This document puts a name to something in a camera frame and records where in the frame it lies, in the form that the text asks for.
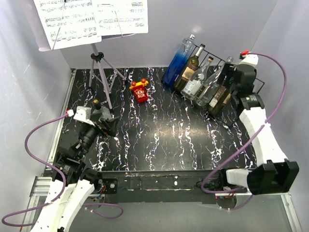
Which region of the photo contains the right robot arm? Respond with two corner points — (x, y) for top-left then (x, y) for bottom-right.
(218, 63), (299, 195)

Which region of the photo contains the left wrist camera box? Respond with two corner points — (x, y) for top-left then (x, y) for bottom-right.
(73, 106), (91, 123)

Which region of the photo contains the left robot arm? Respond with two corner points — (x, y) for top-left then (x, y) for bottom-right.
(31, 106), (119, 232)

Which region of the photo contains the small clear black-cap bottle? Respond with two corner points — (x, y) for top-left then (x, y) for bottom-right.
(92, 99), (109, 110)

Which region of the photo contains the tall clear empty bottle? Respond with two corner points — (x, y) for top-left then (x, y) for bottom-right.
(194, 56), (233, 108)

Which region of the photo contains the dark green wine bottle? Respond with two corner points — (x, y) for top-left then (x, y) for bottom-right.
(207, 78), (230, 116)

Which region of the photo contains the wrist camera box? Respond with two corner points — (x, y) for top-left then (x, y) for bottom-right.
(73, 106), (91, 123)
(238, 50), (259, 68)

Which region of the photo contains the purple music stand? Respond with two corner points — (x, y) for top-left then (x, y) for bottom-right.
(20, 0), (126, 108)

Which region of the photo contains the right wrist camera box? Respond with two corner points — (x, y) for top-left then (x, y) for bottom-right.
(238, 50), (259, 68)

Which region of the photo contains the sheet music page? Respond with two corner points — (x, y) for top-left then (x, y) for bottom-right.
(92, 0), (148, 36)
(34, 0), (101, 50)

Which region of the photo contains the black wire wine rack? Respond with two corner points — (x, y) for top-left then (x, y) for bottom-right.
(166, 43), (265, 126)

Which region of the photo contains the right sheet music page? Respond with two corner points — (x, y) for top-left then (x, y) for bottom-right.
(92, 0), (148, 36)

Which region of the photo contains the red yellow toy block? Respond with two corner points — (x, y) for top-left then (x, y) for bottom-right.
(129, 78), (148, 103)

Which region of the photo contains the clear bottle with blue label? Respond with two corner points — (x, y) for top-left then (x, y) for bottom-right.
(181, 56), (214, 100)

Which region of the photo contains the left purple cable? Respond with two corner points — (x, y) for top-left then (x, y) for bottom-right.
(1, 110), (74, 227)

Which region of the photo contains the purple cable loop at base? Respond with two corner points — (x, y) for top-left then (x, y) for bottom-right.
(82, 202), (124, 220)

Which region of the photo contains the blue glass bottle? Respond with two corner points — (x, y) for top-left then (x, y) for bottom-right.
(162, 34), (195, 86)

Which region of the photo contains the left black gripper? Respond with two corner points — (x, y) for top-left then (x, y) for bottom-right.
(78, 112), (120, 159)

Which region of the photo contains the left sheet music page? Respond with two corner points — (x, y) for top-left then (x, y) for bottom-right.
(34, 0), (101, 50)

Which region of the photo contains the green wine bottle silver neck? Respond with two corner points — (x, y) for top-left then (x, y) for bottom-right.
(173, 44), (205, 92)

